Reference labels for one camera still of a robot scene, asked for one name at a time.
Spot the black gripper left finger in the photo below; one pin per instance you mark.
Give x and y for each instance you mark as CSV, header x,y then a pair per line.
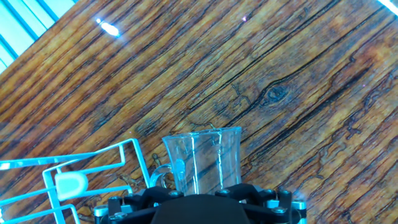
x,y
130,208

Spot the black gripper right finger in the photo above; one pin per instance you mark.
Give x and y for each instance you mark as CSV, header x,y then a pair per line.
x,y
273,208

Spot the glossy wood grain mat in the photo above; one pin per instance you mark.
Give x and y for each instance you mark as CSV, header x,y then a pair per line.
x,y
186,62

